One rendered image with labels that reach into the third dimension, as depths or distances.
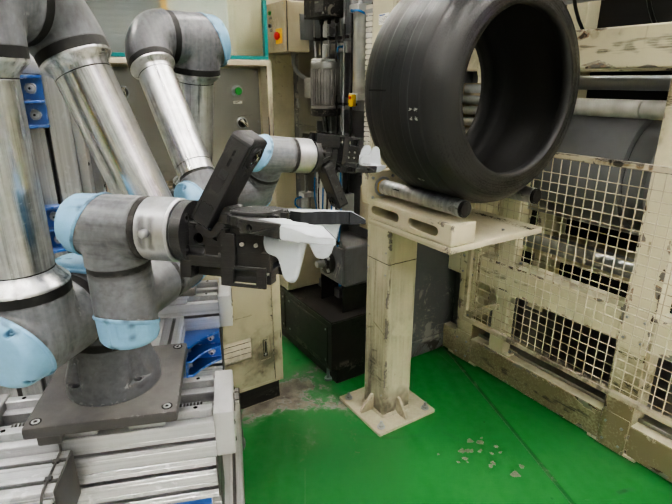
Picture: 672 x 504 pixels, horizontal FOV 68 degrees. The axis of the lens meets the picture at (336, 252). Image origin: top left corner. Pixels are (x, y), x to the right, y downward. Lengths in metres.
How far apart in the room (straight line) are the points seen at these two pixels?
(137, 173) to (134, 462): 0.50
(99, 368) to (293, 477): 1.01
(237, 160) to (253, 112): 1.22
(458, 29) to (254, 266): 0.82
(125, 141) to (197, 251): 0.23
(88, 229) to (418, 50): 0.83
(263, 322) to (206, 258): 1.33
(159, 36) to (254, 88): 0.61
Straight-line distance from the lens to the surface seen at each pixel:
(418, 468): 1.81
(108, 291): 0.65
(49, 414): 0.93
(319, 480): 1.75
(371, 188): 1.53
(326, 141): 1.12
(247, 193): 1.08
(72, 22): 0.77
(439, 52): 1.20
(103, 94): 0.76
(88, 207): 0.64
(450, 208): 1.31
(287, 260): 0.49
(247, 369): 1.95
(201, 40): 1.25
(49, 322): 0.74
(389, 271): 1.69
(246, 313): 1.85
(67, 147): 1.03
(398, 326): 1.81
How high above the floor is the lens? 1.21
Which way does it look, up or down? 19 degrees down
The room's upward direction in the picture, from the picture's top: straight up
